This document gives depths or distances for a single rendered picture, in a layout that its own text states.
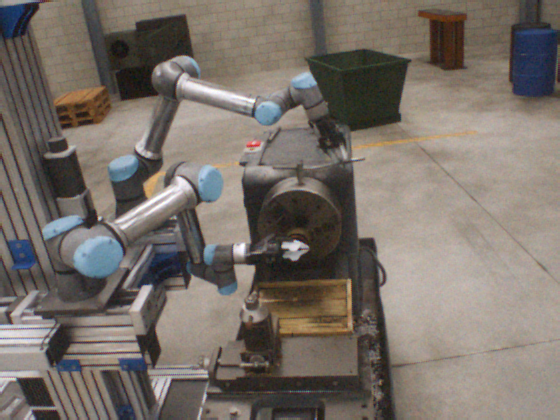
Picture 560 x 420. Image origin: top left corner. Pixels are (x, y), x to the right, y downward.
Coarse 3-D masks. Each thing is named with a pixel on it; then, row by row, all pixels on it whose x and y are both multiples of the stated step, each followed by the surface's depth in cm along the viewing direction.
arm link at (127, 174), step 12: (132, 156) 190; (108, 168) 186; (120, 168) 183; (132, 168) 185; (144, 168) 192; (120, 180) 184; (132, 180) 186; (144, 180) 193; (120, 192) 186; (132, 192) 187
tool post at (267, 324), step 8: (264, 320) 136; (256, 328) 135; (264, 328) 134; (272, 328) 140; (248, 336) 136; (256, 336) 136; (264, 336) 135; (272, 336) 141; (248, 344) 137; (256, 344) 137; (264, 344) 137
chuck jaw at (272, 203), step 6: (270, 204) 186; (276, 204) 183; (270, 210) 182; (276, 210) 182; (282, 210) 183; (276, 216) 183; (282, 216) 181; (288, 216) 183; (282, 222) 182; (288, 222) 181; (294, 222) 184; (282, 228) 182; (288, 228) 180
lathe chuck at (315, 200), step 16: (272, 192) 190; (288, 192) 183; (304, 192) 182; (320, 192) 184; (288, 208) 186; (304, 208) 185; (320, 208) 184; (336, 208) 185; (272, 224) 189; (320, 240) 190; (336, 240) 189; (304, 256) 194; (320, 256) 193
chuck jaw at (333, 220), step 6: (336, 216) 185; (306, 222) 187; (312, 222) 185; (318, 222) 184; (324, 222) 183; (330, 222) 182; (336, 222) 186; (306, 228) 182; (312, 228) 181; (318, 228) 181; (324, 228) 183; (330, 228) 183; (312, 234) 180; (318, 234) 182; (312, 240) 181
